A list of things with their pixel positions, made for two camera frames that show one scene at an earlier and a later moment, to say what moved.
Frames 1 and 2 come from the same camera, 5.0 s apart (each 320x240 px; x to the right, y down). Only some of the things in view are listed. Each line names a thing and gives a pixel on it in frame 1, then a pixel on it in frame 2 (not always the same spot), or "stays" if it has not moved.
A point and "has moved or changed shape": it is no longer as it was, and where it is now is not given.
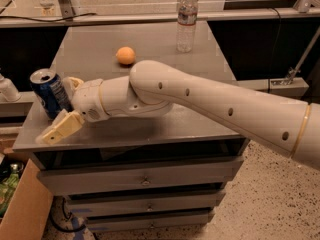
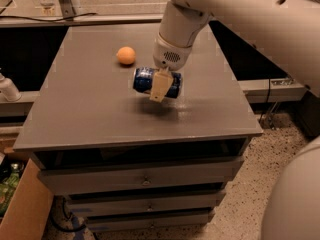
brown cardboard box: x=28 y=213 stays
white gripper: x=87 y=100 -> x=170 y=55
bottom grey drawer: x=101 y=224 stays
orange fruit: x=125 y=55 stays
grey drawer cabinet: x=147 y=170 stays
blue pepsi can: x=50 y=92 has moved or changed shape
